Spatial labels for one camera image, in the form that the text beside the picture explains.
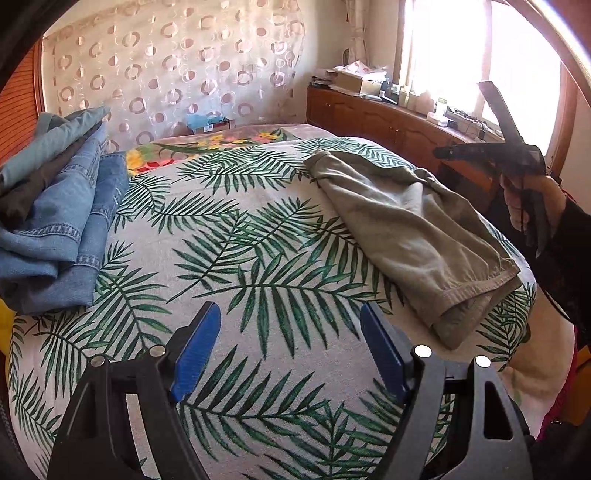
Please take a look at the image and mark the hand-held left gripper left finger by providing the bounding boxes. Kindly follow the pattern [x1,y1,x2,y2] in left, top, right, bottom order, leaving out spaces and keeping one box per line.
[46,301,222,480]

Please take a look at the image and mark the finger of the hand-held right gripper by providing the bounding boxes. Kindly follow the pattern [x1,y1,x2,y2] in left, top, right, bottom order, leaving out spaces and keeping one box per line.
[434,144,504,161]
[478,80,525,148]

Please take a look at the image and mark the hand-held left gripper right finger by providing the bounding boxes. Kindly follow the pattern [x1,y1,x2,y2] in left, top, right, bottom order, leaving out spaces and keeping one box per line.
[360,301,536,480]

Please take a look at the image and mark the grey-green pants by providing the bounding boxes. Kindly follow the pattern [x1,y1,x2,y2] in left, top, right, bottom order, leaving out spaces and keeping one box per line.
[304,148,522,350]

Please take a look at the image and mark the person's right hand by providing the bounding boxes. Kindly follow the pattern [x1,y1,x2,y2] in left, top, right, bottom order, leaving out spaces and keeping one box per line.
[502,174,568,232]

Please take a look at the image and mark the white container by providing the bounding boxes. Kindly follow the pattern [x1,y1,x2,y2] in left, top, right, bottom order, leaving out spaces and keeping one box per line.
[427,98,455,127]

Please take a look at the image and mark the window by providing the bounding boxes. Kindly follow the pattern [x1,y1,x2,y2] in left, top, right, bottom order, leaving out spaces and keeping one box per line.
[397,0,568,153]

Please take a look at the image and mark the wooden cabinet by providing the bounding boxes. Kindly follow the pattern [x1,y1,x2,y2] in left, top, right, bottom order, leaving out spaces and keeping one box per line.
[306,85,504,204]

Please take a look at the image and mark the palm leaf bedsheet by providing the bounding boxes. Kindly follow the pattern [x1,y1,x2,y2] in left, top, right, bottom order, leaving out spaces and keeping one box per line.
[7,136,539,480]

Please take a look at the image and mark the window curtain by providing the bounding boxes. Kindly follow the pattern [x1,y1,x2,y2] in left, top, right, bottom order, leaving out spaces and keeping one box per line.
[344,0,407,88]

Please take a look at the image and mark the blue denim jeans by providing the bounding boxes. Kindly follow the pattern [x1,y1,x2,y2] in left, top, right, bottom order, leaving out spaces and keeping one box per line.
[0,136,131,317]

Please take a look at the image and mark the yellow cloth item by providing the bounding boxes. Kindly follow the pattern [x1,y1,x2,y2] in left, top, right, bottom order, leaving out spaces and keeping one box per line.
[0,300,17,356]

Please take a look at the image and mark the cardboard box with blue plastic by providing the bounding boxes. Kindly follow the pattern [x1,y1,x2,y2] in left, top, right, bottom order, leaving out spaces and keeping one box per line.
[185,112,236,134]

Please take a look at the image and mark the dark brown garment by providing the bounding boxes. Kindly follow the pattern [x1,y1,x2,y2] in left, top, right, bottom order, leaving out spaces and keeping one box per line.
[0,124,107,227]

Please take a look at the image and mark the pale teal garment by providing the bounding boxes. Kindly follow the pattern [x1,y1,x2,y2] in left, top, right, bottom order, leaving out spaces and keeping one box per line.
[0,107,112,185]

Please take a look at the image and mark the circle patterned sheer curtain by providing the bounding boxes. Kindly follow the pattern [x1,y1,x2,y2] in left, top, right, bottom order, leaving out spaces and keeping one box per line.
[44,0,308,155]

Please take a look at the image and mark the wooden slatted wardrobe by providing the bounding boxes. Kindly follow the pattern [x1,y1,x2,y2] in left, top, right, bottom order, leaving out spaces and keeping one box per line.
[0,44,47,167]

